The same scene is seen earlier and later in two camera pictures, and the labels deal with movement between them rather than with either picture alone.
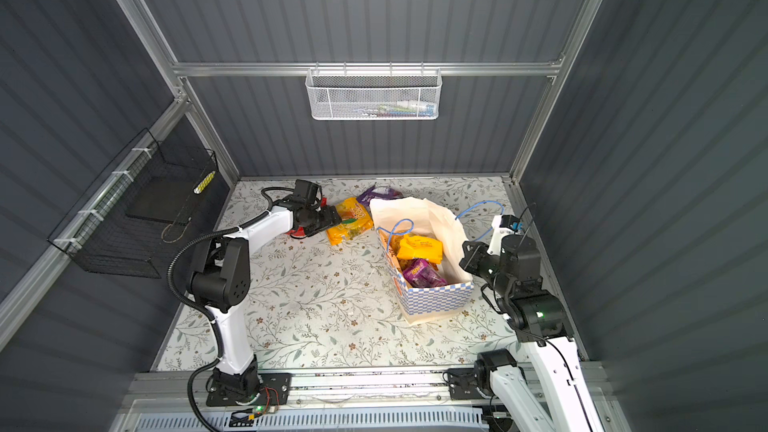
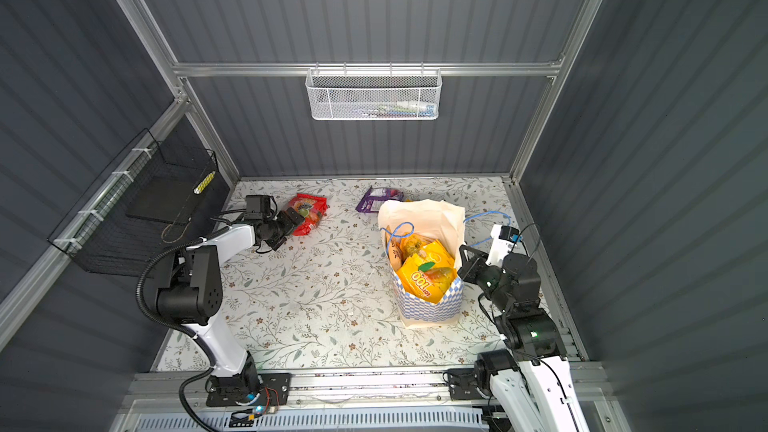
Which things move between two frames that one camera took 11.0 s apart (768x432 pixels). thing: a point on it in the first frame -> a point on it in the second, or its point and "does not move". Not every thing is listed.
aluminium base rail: x=163 y=399 does not move
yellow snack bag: x=355 y=217 -> x=429 y=272
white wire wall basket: x=373 y=94 does not move
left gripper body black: x=319 y=220 -> x=278 y=228
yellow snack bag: x=425 y=249 does not move
